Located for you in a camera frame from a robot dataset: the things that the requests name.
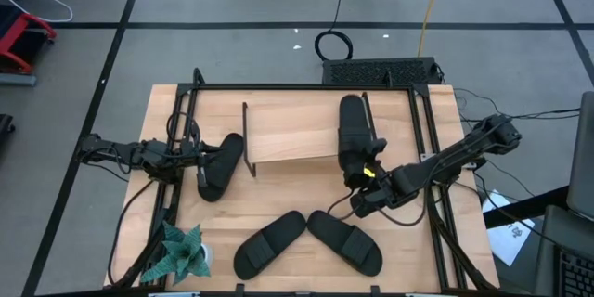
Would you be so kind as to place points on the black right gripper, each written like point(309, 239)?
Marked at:
point(390, 190)

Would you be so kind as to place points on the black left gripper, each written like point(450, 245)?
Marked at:
point(191, 157)

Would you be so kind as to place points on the black foam slide sandal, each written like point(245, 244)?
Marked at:
point(353, 125)
point(345, 243)
point(223, 167)
point(271, 243)

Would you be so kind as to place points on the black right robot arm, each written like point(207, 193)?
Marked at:
point(464, 151)

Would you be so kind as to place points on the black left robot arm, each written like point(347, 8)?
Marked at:
point(139, 153)

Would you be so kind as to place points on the wooden shelf with black legs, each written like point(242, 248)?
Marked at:
point(297, 130)

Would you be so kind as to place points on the black table edge clamp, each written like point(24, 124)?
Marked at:
point(375, 290)
point(239, 289)

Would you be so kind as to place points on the green plant in white pot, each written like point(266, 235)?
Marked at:
point(183, 255)

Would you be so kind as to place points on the black computer tower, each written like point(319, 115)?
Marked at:
point(380, 72)

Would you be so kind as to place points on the white paper sheet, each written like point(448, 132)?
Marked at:
point(508, 236)

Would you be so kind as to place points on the black side desk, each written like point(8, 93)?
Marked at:
point(524, 206)

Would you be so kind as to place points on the grey open laptop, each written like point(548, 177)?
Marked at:
point(571, 260)

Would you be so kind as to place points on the grey monitor back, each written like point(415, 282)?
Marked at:
point(582, 158)

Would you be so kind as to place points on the black metal table frame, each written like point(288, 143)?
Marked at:
point(278, 86)

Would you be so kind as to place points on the red frame cart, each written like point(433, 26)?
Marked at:
point(37, 22)

